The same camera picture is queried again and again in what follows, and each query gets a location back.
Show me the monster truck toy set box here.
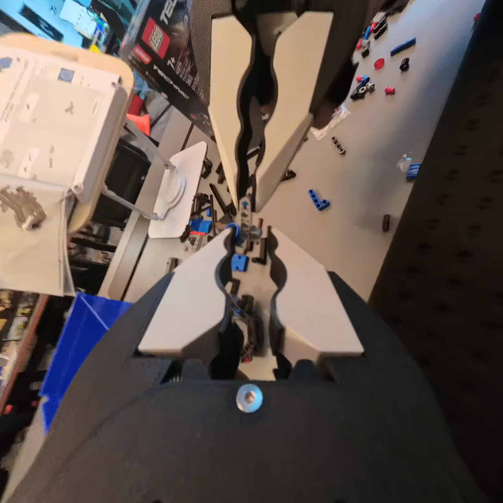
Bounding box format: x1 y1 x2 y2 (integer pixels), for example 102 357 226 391
120 0 215 136

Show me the blue tagged plastic bin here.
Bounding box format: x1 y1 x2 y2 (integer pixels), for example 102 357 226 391
39 293 132 431

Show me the pile of black beams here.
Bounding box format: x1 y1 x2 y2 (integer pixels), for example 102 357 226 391
167 157 297 276

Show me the printed instruction sheet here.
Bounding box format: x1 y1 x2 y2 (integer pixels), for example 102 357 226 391
0 53 120 95

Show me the black toy chassis assembly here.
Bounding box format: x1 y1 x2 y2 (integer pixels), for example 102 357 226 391
227 294 265 362

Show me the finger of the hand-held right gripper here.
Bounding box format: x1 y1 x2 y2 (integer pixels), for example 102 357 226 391
207 15 260 209
251 11 335 213

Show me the light grey L beam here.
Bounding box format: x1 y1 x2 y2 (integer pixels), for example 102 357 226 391
237 194 254 236

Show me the book stand with white base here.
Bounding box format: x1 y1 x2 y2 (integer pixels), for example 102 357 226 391
0 33 208 239

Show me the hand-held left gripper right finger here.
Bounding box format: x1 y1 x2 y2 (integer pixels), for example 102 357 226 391
267 226 365 358

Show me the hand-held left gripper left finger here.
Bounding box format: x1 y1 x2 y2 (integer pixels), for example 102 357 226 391
138 227 235 356

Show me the instruction booklet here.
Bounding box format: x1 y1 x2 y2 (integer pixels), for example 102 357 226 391
0 75 122 295

